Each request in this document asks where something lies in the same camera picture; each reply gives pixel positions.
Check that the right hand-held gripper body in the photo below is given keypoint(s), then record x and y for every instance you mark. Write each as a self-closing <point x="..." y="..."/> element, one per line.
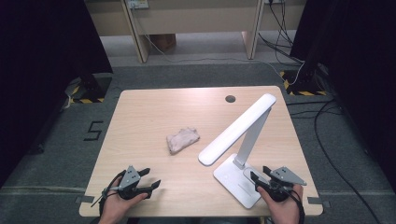
<point x="286" y="177"/>

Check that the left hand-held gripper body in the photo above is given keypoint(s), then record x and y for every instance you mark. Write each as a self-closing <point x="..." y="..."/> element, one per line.
<point x="129" y="179"/>

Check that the beige cloth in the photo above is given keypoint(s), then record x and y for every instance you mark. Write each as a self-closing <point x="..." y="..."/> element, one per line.
<point x="182" y="140"/>

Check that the white desk lamp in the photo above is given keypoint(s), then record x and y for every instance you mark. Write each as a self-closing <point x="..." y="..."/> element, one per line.
<point x="236" y="129"/>

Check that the person's left hand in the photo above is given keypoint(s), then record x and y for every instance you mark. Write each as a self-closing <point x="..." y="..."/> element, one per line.
<point x="115" y="208"/>

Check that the person's right hand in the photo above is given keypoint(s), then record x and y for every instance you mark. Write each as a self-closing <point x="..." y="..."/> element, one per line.
<point x="285" y="211"/>

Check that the grey tape piece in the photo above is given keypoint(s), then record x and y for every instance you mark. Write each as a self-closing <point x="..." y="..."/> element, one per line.
<point x="316" y="200"/>
<point x="84" y="199"/>

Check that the black stand with striped base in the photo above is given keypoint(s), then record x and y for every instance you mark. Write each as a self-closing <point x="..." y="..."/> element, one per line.
<point x="300" y="82"/>
<point x="93" y="87"/>

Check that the brown cardboard box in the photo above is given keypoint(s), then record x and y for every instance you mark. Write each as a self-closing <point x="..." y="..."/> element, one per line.
<point x="163" y="42"/>

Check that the dark curtain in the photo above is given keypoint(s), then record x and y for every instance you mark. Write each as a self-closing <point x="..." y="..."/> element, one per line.
<point x="37" y="62"/>
<point x="367" y="62"/>

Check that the beige wooden desk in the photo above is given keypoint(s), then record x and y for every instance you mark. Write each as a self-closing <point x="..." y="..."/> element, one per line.
<point x="199" y="18"/>

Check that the white power socket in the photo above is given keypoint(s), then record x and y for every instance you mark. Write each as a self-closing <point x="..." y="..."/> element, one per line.
<point x="138" y="3"/>

